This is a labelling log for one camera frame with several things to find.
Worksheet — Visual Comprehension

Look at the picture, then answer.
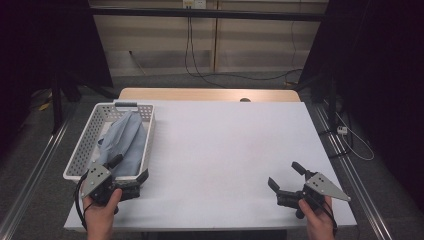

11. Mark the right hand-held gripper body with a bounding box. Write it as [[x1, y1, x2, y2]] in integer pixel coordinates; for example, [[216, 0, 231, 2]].
[[276, 171, 352, 220]]

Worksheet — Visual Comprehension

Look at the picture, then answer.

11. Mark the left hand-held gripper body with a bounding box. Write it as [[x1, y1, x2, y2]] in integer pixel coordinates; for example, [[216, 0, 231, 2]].
[[80, 163, 141, 206]]

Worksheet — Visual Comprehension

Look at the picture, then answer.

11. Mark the light blue tank top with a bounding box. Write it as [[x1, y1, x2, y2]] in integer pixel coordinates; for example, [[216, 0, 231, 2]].
[[89, 109, 148, 178]]

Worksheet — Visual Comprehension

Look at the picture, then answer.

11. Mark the white perforated plastic basket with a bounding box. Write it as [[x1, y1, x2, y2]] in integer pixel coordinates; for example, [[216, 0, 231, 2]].
[[62, 102, 156, 184]]

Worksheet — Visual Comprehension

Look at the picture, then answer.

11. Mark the person's right hand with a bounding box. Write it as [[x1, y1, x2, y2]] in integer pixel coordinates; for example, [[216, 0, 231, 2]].
[[298, 196, 336, 240]]

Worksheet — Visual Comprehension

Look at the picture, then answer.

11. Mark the person's left hand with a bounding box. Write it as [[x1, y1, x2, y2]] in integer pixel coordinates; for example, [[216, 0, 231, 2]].
[[83, 188, 123, 240]]

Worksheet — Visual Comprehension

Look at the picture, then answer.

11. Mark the white table mat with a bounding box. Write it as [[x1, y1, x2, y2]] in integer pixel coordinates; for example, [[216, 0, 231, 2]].
[[63, 99, 358, 232]]

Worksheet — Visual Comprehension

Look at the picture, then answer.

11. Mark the black metal stand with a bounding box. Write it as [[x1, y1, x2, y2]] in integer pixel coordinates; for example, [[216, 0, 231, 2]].
[[296, 73, 338, 132], [49, 71, 118, 135]]

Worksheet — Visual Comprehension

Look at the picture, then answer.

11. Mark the thin dark rod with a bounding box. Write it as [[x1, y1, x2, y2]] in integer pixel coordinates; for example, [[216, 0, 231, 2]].
[[128, 50, 147, 76]]

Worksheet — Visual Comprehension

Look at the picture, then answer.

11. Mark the black curtain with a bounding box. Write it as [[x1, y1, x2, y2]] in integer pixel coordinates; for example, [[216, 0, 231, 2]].
[[0, 0, 114, 158], [298, 0, 424, 213]]

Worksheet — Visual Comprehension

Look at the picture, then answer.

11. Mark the black horizontal bar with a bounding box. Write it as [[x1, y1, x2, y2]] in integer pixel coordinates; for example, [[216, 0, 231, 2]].
[[89, 7, 329, 23]]

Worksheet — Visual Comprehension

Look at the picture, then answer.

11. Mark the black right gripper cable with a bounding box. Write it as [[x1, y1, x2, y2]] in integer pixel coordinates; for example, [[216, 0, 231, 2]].
[[309, 195, 338, 234]]

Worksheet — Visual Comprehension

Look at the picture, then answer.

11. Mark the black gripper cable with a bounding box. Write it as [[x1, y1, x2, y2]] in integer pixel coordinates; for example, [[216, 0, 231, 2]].
[[74, 171, 93, 232], [309, 195, 338, 234]]

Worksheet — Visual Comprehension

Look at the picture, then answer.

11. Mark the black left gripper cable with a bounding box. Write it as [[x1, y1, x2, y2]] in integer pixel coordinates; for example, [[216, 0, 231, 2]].
[[74, 171, 93, 232]]

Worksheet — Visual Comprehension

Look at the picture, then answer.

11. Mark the aluminium floor rail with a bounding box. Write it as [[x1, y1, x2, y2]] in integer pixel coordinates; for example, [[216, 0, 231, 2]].
[[313, 103, 395, 240], [0, 114, 76, 240]]

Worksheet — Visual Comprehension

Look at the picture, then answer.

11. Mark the white floor cable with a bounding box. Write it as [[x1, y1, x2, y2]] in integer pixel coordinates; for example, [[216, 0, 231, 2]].
[[334, 111, 375, 162]]

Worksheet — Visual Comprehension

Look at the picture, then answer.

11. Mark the thin black wall cable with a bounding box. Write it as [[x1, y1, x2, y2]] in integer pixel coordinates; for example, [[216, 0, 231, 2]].
[[289, 19, 298, 84]]

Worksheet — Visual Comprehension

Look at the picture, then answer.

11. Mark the white wall socket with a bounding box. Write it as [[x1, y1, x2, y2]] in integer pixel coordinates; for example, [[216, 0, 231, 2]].
[[182, 0, 208, 10]]

